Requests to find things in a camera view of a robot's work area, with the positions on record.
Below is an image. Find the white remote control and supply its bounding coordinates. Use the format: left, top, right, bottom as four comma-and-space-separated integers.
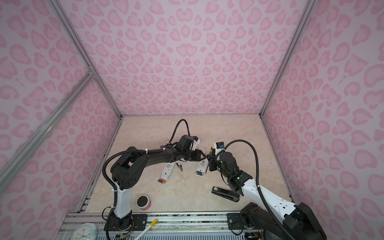
195, 160, 209, 177
158, 163, 176, 184

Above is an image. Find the black yellow handled screwdriver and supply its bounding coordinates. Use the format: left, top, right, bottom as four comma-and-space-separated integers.
209, 147, 216, 159

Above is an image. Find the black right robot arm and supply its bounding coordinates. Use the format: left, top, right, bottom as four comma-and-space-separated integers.
207, 148, 327, 240

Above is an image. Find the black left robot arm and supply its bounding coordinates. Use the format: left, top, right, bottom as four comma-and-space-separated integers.
102, 146, 206, 232

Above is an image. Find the black stapler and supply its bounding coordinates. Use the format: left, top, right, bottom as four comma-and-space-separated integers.
211, 187, 240, 203

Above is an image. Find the pink black tape roll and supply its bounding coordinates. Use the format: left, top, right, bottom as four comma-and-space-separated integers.
137, 195, 152, 211

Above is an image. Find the yellow capped white marker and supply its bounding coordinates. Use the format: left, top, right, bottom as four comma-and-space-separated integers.
134, 219, 158, 240

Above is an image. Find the white analog clock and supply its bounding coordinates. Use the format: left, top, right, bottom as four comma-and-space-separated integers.
71, 223, 98, 240

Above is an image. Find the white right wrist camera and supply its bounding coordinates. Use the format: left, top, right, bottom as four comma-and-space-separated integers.
213, 142, 225, 155

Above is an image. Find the black left camera cable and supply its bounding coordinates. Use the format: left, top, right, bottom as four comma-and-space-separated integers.
167, 118, 191, 145

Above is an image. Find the black camera cable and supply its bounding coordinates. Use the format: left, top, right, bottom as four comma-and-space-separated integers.
223, 139, 296, 240
167, 118, 191, 145

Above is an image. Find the aluminium rail base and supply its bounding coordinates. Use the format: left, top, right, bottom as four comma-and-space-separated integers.
55, 209, 319, 240

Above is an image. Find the black right camera cable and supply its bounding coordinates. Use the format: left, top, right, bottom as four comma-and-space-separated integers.
223, 139, 296, 240

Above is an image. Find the aluminium frame strut left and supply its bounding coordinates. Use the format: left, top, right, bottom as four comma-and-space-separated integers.
1, 1, 123, 193

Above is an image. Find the aluminium frame strut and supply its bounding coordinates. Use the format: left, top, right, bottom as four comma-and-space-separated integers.
259, 0, 318, 119
1, 1, 123, 193

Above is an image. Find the aluminium frame strut right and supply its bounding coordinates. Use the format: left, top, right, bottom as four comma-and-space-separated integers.
259, 0, 318, 119

